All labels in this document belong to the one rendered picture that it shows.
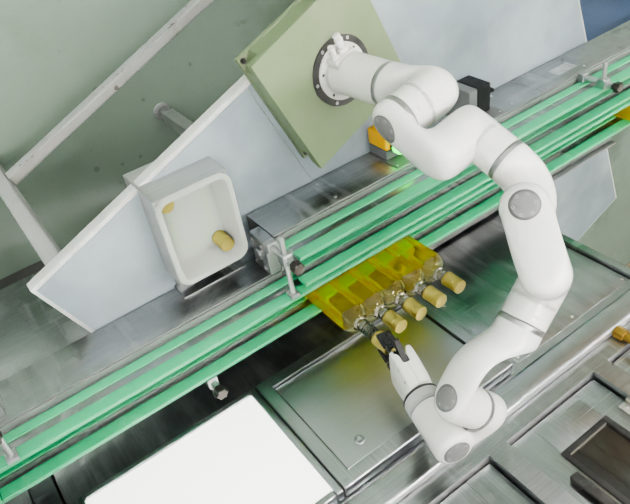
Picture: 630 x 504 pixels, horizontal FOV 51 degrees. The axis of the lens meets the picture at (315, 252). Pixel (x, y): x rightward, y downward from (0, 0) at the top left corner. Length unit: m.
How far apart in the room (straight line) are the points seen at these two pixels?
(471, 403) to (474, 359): 0.07
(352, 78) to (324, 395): 0.68
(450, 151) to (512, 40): 0.85
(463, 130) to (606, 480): 0.72
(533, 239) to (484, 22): 0.90
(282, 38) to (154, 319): 0.66
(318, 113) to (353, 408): 0.65
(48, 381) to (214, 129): 0.62
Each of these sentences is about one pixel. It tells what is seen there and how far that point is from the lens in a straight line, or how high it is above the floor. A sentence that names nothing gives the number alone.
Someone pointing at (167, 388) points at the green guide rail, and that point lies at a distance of 1.49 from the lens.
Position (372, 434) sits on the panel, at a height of 1.25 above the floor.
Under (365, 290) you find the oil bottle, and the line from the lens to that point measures 1.49.
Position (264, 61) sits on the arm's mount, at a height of 0.82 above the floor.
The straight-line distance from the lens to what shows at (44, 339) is 1.94.
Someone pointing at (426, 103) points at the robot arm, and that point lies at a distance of 1.26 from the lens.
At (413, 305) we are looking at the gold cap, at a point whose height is 1.14.
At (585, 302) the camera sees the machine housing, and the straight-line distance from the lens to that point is 1.75.
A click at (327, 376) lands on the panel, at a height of 1.07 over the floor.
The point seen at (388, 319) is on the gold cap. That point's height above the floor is 1.14.
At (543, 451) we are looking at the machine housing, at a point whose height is 1.49.
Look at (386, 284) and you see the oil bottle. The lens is 1.50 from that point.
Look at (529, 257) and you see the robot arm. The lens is 1.12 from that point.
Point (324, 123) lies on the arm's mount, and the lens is 1.52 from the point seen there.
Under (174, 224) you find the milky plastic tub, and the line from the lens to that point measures 1.48.
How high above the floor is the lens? 1.97
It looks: 44 degrees down
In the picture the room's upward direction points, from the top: 127 degrees clockwise
